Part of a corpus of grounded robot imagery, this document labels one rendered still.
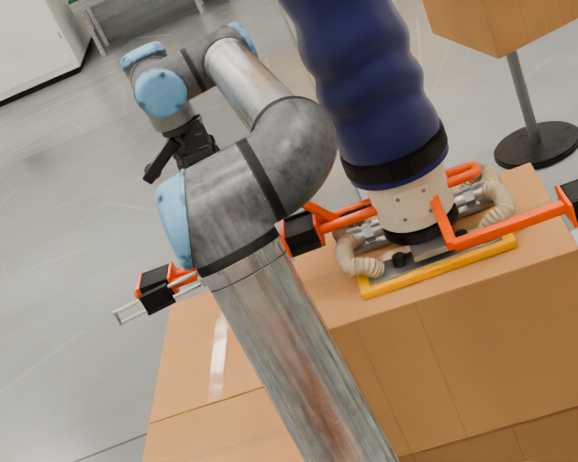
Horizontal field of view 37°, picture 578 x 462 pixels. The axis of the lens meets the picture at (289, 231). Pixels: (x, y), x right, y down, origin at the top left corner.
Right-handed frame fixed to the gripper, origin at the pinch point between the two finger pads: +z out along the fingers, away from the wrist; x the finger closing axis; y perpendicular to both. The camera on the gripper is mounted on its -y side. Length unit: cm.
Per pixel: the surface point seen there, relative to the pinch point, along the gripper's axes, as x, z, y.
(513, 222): -25, 13, 58
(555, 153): 185, 118, 103
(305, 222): 1.4, 12.2, 17.9
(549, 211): -25, 13, 65
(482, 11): 168, 39, 87
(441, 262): -12, 25, 43
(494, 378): -20, 52, 45
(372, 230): -0.4, 18.8, 31.2
